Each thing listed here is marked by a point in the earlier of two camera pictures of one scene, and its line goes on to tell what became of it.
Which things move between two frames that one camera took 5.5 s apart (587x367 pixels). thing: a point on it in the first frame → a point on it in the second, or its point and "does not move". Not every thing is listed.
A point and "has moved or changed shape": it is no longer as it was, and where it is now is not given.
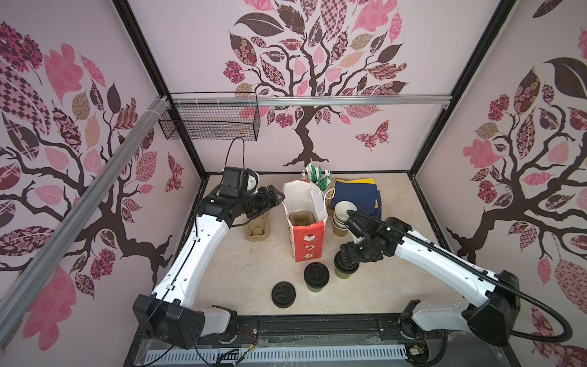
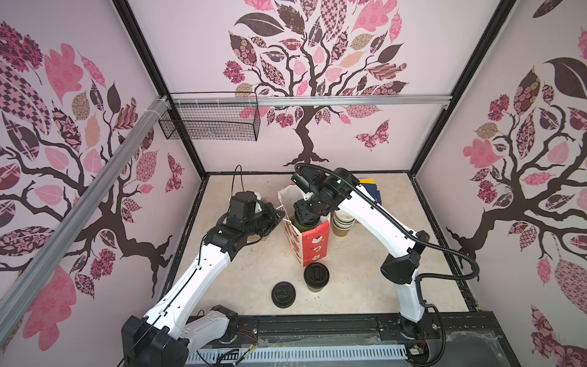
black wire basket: x=212 y=116 does not move
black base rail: x=452 y=348 does not move
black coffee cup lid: x=283 y=294 does not move
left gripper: x=272 y=201 → x=273 y=215
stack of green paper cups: x=341 y=215 does not move
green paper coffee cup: x=342 y=276 → x=303 y=228
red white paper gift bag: x=306 y=213 has moved or changed shape
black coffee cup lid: x=316 y=274 does not move
